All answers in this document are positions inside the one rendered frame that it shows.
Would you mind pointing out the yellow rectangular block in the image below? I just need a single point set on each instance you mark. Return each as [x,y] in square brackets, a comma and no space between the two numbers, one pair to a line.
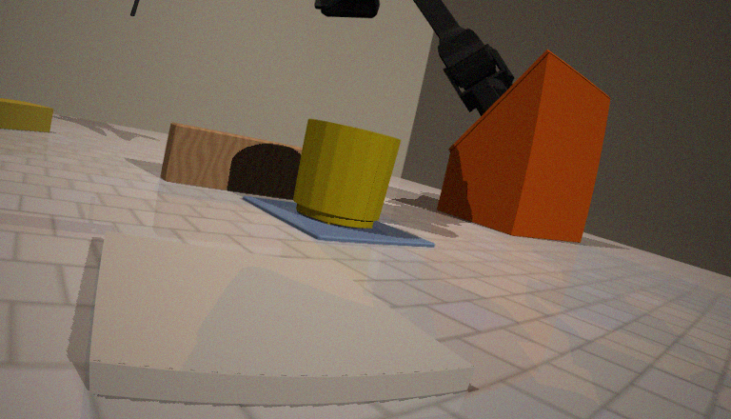
[18,115]

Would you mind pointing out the yellow cup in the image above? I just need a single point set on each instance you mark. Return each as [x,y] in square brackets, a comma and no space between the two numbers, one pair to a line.
[344,174]

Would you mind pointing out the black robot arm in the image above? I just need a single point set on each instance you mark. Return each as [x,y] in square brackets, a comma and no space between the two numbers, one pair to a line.
[469,63]

